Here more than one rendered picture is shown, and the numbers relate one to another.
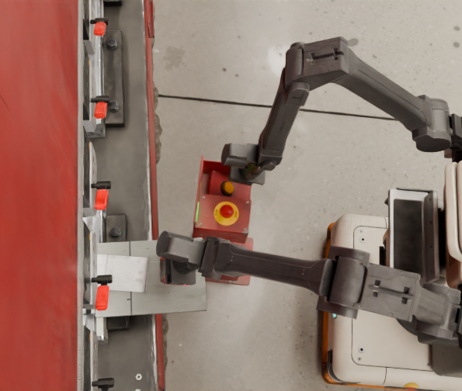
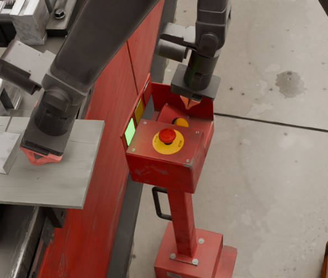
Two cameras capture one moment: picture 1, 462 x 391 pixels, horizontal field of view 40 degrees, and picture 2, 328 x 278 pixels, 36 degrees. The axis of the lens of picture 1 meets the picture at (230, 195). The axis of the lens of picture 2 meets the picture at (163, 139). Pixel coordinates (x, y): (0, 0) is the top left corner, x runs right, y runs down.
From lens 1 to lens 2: 0.91 m
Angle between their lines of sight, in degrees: 24
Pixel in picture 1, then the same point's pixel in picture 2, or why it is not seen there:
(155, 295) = (19, 179)
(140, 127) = not seen: hidden behind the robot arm
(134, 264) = (6, 141)
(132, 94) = not seen: hidden behind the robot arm
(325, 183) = not seen: outside the picture
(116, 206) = (30, 107)
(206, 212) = (144, 138)
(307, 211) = (305, 228)
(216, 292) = not seen: outside the picture
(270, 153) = (208, 19)
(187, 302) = (57, 193)
